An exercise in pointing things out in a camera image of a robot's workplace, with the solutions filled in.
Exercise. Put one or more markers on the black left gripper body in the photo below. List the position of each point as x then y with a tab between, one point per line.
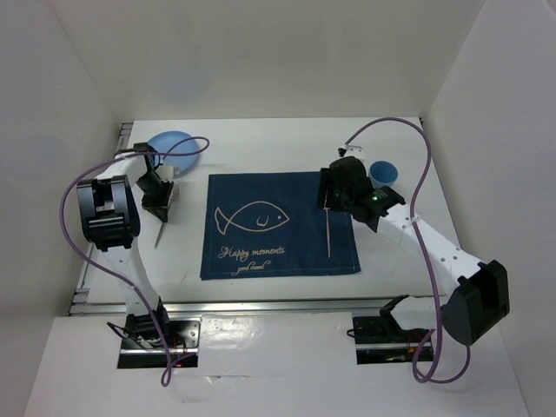
149	177

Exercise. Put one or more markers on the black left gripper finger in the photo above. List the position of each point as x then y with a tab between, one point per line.
171	196
152	196

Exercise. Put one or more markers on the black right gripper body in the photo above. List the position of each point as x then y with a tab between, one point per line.
348	201

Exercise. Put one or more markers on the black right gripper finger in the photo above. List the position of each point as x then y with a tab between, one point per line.
323	188
337	197

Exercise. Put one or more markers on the gold metal spoon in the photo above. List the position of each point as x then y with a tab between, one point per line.
326	210

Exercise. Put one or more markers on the gold metal fork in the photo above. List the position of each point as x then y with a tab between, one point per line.
159	234

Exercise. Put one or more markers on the light blue plastic cup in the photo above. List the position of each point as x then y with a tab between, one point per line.
383	174

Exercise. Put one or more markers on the light blue plastic plate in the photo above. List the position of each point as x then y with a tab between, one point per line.
184	150

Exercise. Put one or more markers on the dark blue fish placemat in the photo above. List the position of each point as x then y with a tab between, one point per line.
268	225

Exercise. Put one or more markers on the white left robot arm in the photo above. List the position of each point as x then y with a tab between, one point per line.
110	220

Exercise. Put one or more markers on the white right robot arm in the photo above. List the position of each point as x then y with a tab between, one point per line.
473	294

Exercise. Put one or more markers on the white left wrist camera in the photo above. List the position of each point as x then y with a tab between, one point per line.
167	172

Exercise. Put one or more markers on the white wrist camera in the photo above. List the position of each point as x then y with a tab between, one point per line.
347	150
167	172

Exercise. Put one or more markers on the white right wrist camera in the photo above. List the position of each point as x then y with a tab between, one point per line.
347	150

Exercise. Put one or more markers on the aluminium frame rail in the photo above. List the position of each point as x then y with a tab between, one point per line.
277	145

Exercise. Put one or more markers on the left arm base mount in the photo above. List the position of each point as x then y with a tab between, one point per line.
182	340

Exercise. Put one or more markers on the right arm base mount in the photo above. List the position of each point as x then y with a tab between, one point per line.
378	342

